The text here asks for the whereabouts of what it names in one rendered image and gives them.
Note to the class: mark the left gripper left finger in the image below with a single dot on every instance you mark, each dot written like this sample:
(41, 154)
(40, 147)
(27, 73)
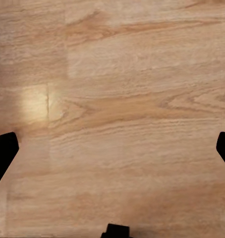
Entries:
(8, 150)

